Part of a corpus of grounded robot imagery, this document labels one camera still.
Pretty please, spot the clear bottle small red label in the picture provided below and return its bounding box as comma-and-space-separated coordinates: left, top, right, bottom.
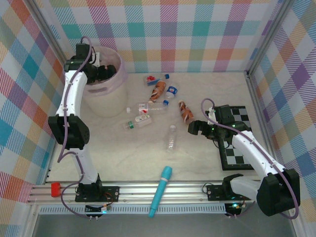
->
126, 101, 166, 115

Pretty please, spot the black grey chessboard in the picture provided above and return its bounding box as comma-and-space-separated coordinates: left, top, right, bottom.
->
217, 105, 257, 171

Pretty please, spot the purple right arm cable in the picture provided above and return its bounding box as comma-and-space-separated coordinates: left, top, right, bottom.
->
200, 98, 301, 220

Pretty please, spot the pink plastic tub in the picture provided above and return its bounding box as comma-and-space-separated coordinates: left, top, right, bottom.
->
81, 46, 128, 94

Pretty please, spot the orange brown labelled bottle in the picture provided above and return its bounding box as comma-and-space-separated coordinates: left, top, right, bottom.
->
149, 80, 169, 103

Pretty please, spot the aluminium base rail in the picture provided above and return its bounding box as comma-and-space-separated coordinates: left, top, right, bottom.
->
26, 181, 300, 206

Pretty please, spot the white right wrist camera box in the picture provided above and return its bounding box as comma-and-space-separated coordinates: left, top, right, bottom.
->
206, 107, 218, 123

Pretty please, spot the aluminium frame post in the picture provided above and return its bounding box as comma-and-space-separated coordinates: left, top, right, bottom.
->
26, 0, 71, 75
245, 0, 298, 76

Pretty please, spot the beige round bin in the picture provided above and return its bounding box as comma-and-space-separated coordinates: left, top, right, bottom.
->
82, 81, 128, 118

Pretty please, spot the crushed clear bottle blue cap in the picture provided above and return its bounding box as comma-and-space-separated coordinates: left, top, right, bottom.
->
144, 73, 171, 86

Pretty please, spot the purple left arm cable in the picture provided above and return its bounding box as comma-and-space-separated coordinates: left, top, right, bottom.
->
57, 36, 114, 219

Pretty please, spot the plain clear bottle white cap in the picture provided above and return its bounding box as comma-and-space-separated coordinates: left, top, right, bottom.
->
165, 124, 179, 153

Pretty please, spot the teal marker pen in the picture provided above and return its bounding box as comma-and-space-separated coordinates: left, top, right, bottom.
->
148, 165, 173, 218

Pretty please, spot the clear bottle green cap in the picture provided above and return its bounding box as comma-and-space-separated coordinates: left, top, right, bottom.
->
122, 115, 153, 131

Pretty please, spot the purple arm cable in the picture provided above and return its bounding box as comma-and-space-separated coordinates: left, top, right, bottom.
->
200, 98, 301, 220
57, 36, 114, 219

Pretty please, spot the slotted white cable duct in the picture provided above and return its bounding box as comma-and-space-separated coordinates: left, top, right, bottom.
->
39, 205, 227, 215

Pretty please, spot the small circuit board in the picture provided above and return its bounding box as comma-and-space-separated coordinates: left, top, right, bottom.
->
225, 202, 245, 219
85, 204, 111, 220

